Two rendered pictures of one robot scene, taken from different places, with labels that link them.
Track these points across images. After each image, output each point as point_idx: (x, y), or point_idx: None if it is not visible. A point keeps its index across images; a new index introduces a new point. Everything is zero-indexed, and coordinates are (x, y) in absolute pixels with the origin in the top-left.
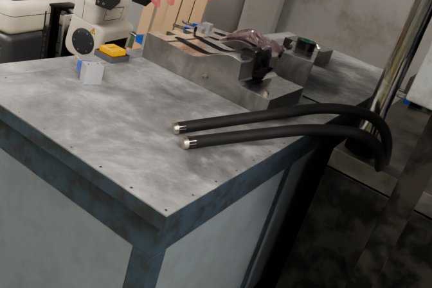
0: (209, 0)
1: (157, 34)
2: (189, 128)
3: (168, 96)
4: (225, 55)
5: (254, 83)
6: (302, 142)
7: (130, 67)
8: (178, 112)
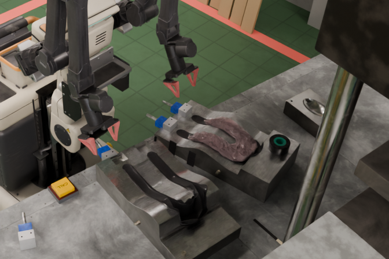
0: (177, 97)
1: (105, 165)
2: None
3: (94, 255)
4: (148, 214)
5: (181, 233)
6: None
7: (76, 207)
8: None
